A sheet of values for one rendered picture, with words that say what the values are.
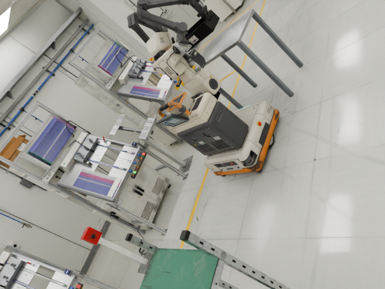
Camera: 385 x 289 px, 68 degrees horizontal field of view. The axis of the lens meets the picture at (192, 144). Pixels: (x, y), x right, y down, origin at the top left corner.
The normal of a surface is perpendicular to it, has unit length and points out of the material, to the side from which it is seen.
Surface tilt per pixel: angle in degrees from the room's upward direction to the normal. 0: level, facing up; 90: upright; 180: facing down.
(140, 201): 90
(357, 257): 0
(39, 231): 90
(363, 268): 0
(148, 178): 90
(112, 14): 90
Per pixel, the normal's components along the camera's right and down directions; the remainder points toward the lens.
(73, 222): 0.59, -0.26
